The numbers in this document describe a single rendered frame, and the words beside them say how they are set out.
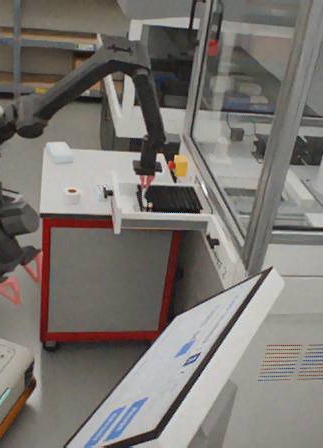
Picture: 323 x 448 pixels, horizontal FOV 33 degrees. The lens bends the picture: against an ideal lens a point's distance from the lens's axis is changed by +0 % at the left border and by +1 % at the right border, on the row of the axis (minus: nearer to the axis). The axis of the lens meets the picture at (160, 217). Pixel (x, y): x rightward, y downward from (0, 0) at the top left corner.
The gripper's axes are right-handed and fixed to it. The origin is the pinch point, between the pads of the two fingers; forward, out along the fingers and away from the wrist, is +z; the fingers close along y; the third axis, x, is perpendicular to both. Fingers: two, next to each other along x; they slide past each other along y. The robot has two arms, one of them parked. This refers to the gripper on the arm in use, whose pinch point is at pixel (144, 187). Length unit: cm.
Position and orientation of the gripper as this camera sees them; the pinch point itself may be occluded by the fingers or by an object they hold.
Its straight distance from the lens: 197.4
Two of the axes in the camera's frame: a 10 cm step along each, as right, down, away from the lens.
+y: -9.8, -0.6, -1.7
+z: -1.4, 8.4, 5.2
